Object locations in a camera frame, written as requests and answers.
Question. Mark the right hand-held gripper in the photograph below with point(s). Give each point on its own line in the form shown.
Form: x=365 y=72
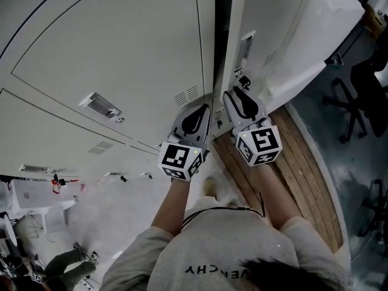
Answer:
x=260 y=144

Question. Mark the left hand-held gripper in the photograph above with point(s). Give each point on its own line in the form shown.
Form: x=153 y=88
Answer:
x=177 y=159

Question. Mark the grey locker door with padlock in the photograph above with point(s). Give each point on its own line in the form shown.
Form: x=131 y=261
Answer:
x=266 y=17

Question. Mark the person's right forearm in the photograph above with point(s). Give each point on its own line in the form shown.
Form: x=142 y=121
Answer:
x=274 y=192

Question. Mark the person's left forearm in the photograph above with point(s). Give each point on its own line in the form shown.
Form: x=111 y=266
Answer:
x=172 y=205

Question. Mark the person's beige shoe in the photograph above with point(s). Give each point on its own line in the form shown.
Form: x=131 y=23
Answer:
x=210 y=188

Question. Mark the wooden pallet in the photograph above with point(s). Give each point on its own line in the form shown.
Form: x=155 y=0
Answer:
x=298 y=177

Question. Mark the small black padlock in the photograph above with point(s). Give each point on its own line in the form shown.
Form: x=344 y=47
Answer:
x=122 y=178

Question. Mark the black office chair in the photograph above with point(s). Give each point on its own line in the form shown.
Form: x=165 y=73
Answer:
x=379 y=211
x=348 y=102

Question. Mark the white cabinet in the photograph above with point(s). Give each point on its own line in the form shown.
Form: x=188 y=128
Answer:
x=333 y=26

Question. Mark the person's grey shirt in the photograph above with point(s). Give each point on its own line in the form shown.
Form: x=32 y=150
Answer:
x=227 y=247

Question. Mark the cardboard box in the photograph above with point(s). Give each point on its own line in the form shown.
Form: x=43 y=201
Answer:
x=374 y=20

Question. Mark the white box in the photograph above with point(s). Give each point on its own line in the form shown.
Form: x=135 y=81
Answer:
x=33 y=196

